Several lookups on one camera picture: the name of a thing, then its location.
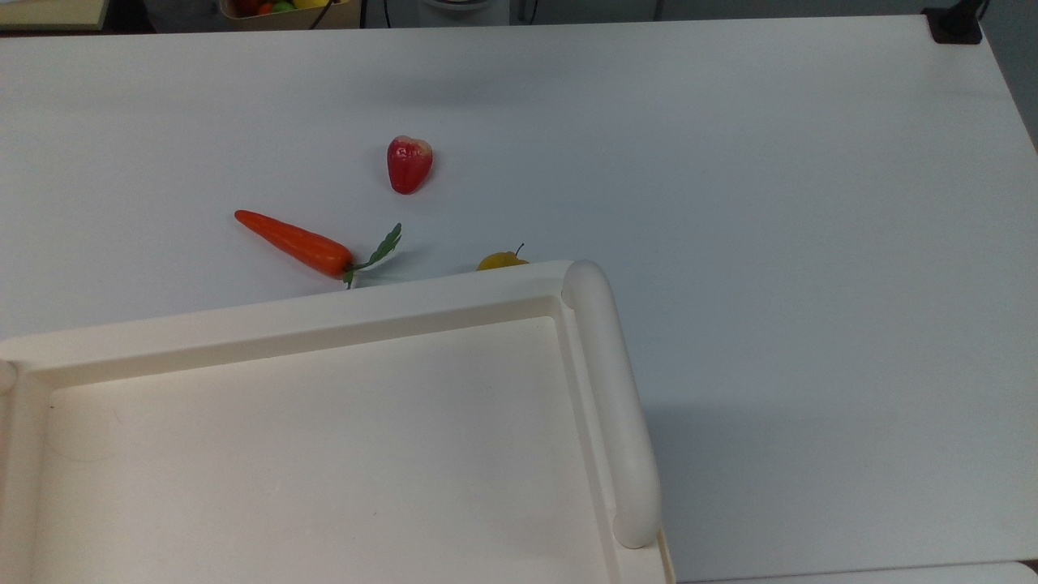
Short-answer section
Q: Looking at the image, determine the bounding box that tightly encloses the cream plastic cabinet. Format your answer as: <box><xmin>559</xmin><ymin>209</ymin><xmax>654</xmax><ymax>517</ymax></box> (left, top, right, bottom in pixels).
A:
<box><xmin>0</xmin><ymin>260</ymin><xmax>676</xmax><ymax>584</ymax></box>

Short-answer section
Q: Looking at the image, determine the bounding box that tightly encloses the yellow toy starfruit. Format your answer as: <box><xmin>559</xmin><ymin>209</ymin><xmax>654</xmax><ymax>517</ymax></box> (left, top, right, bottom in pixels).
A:
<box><xmin>476</xmin><ymin>243</ymin><xmax>530</xmax><ymax>272</ymax></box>

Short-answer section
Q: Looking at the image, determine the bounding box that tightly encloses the red toy wax apple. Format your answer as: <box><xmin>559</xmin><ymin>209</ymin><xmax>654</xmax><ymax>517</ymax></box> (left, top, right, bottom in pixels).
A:
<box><xmin>386</xmin><ymin>135</ymin><xmax>434</xmax><ymax>195</ymax></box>

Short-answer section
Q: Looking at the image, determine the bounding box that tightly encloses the orange toy carrot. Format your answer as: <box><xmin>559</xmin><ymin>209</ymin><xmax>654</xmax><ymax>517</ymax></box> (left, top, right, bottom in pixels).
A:
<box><xmin>234</xmin><ymin>209</ymin><xmax>403</xmax><ymax>290</ymax></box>

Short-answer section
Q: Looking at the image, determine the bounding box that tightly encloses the cardboard box of toy fruit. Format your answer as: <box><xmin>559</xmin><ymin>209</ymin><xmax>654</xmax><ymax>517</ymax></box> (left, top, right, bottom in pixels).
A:
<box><xmin>219</xmin><ymin>0</ymin><xmax>362</xmax><ymax>32</ymax></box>

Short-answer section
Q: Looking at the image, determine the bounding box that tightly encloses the black table clamp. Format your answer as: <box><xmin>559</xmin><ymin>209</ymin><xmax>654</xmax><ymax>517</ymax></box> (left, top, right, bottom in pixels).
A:
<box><xmin>923</xmin><ymin>0</ymin><xmax>992</xmax><ymax>45</ymax></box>

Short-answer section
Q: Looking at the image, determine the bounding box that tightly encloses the wooden board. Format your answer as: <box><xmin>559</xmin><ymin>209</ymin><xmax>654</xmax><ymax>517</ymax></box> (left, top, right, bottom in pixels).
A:
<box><xmin>0</xmin><ymin>0</ymin><xmax>110</xmax><ymax>32</ymax></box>

